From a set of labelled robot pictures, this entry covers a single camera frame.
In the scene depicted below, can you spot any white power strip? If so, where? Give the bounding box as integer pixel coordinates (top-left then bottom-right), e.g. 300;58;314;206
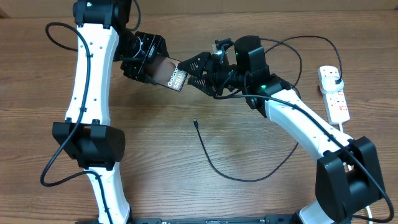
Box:
318;65;350;124

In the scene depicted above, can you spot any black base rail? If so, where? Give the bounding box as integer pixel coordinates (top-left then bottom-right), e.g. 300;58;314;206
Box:
127;215;296;224

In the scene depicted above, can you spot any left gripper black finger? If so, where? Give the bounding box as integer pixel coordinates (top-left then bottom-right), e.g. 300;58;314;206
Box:
154;35;169;57
137;73;157;85

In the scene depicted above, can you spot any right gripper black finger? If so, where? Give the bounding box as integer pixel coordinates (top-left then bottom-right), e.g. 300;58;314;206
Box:
188;76;217;96
177;52;211;77

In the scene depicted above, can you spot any Galaxy smartphone with bronze screen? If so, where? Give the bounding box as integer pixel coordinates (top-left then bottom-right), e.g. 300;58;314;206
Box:
145;55;188;92

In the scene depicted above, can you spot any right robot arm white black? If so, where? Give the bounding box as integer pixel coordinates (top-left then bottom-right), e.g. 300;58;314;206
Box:
178;35;388;223

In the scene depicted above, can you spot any black USB charging cable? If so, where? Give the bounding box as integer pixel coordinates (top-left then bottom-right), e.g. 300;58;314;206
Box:
193;35;343;183

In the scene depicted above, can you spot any white charger plug adapter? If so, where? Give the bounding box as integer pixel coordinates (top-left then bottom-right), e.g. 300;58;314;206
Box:
320;77;345;94

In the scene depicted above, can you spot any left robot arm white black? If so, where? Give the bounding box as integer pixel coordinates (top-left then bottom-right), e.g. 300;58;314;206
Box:
52;0;167;223

